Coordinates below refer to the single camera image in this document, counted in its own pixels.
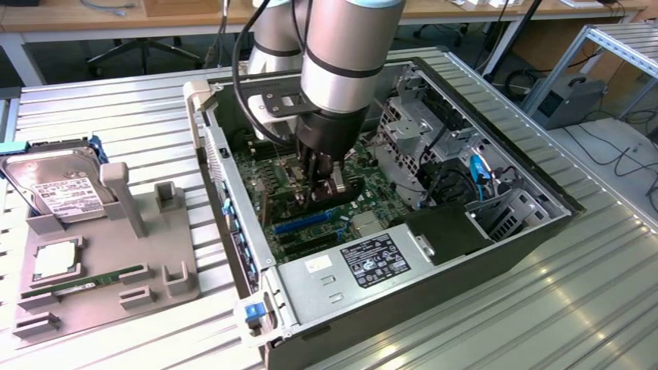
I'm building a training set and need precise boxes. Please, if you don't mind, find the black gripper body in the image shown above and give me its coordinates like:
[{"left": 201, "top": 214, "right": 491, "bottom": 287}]
[{"left": 295, "top": 105, "right": 372, "bottom": 162}]

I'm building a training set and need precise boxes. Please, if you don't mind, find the graphics card with silver bracket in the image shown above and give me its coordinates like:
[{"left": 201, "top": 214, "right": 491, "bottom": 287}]
[{"left": 257, "top": 161, "right": 367, "bottom": 229}]

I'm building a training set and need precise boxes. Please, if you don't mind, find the CPU socket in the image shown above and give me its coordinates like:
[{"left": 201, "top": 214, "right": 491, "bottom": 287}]
[{"left": 276, "top": 160, "right": 309, "bottom": 190}]

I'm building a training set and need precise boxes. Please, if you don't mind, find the green motherboard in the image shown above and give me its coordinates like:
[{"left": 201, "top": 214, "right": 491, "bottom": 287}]
[{"left": 228, "top": 136, "right": 412, "bottom": 263}]

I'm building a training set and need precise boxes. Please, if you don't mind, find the blue expansion slot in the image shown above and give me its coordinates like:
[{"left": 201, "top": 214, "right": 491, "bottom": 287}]
[{"left": 273, "top": 214, "right": 336, "bottom": 236}]

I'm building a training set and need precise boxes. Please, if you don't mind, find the silver metal drive cage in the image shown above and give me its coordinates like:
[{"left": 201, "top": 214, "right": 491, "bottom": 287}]
[{"left": 370, "top": 63, "right": 498, "bottom": 212}]

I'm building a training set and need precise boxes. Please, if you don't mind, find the silver chipset heatsink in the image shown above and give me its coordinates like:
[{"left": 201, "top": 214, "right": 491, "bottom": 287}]
[{"left": 351, "top": 214, "right": 386, "bottom": 237}]

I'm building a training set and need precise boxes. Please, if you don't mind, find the long black expansion slot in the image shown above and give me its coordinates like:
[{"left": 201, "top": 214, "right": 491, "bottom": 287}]
[
  {"left": 280, "top": 230, "right": 341, "bottom": 251},
  {"left": 281, "top": 237, "right": 344, "bottom": 258}
]

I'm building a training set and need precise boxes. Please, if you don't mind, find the black plastic cover box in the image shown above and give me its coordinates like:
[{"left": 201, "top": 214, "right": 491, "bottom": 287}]
[{"left": 388, "top": 203, "right": 495, "bottom": 267}]

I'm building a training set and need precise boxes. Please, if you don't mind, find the silver power supply unit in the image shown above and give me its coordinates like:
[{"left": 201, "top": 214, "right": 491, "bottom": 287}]
[{"left": 275, "top": 222, "right": 439, "bottom": 328}]

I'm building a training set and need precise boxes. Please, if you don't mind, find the black office chair base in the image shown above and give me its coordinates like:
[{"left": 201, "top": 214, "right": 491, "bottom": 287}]
[
  {"left": 84, "top": 36, "right": 204, "bottom": 76},
  {"left": 392, "top": 22, "right": 470, "bottom": 44}
]

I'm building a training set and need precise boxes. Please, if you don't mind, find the silver vented disk bay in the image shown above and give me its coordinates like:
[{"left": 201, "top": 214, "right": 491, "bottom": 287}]
[{"left": 464, "top": 186, "right": 572, "bottom": 244}]

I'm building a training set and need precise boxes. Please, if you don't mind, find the black open PC case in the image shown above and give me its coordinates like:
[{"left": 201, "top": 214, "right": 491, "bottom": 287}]
[{"left": 181, "top": 55, "right": 587, "bottom": 370}]

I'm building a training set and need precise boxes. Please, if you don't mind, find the grey parts rack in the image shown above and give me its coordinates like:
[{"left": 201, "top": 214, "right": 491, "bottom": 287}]
[{"left": 9, "top": 161, "right": 204, "bottom": 350}]

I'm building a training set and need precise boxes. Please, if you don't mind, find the green RAM stick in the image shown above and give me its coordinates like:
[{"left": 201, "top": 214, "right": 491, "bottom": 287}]
[{"left": 20, "top": 265, "right": 145, "bottom": 298}]

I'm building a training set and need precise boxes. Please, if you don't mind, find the silver hard disk drive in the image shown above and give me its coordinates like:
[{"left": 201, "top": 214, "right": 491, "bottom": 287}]
[{"left": 0, "top": 148, "right": 117, "bottom": 224}]

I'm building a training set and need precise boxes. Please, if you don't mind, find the silver CPU chip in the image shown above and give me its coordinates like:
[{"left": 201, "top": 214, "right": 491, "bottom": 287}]
[{"left": 33, "top": 242, "right": 83, "bottom": 278}]

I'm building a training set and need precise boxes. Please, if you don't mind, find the aluminium slat side table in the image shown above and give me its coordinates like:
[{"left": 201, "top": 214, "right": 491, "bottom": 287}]
[{"left": 519, "top": 22, "right": 658, "bottom": 126}]

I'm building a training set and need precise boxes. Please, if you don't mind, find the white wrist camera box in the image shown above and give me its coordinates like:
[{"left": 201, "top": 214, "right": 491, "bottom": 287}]
[{"left": 245, "top": 89, "right": 323, "bottom": 143}]

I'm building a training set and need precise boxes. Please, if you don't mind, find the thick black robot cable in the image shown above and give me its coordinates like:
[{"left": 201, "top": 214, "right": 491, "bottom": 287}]
[{"left": 231, "top": 0, "right": 312, "bottom": 144}]

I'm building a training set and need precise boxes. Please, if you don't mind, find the black wire bundle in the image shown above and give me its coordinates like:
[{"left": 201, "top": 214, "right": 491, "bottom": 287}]
[{"left": 415, "top": 150, "right": 482, "bottom": 207}]

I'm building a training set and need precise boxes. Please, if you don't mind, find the blue disk wire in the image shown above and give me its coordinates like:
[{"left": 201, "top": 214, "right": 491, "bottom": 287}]
[{"left": 467, "top": 153, "right": 490, "bottom": 202}]

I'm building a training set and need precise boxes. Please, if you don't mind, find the thin cable with connector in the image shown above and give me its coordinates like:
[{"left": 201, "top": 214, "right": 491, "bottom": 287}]
[{"left": 204, "top": 0, "right": 231, "bottom": 69}]

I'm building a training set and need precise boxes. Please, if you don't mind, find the black coiled cable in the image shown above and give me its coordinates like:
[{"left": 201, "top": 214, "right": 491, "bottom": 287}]
[{"left": 506, "top": 68, "right": 540, "bottom": 97}]

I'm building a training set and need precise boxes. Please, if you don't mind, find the grey box device with handle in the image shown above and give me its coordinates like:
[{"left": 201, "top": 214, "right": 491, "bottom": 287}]
[{"left": 527, "top": 76, "right": 611, "bottom": 131}]

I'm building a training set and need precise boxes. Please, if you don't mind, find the thick black diagonal cable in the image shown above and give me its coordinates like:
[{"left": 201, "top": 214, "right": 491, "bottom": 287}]
[{"left": 480, "top": 0, "right": 543, "bottom": 76}]

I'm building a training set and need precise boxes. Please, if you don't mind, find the light blue network cable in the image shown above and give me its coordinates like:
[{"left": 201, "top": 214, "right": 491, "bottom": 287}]
[{"left": 80, "top": 0, "right": 139, "bottom": 17}]

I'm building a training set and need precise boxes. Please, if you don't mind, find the black floor cable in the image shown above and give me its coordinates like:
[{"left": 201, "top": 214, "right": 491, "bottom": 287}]
[{"left": 562, "top": 123, "right": 658, "bottom": 179}]

